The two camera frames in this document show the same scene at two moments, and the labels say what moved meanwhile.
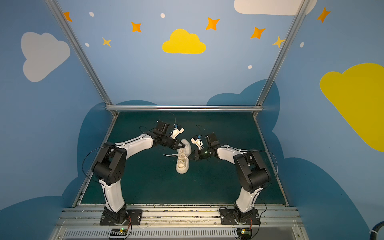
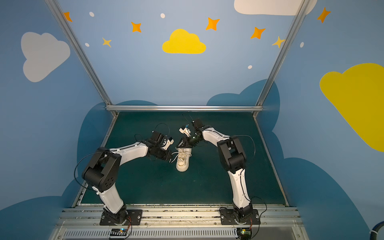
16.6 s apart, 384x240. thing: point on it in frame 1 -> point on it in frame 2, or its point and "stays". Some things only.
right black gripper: x=195 y=153 -> x=186 y=141
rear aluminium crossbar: x=185 y=108 stays
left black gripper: x=172 y=142 -> x=165 y=154
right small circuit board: x=244 y=233 stays
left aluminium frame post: x=83 y=53 stays
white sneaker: x=182 y=162 stays
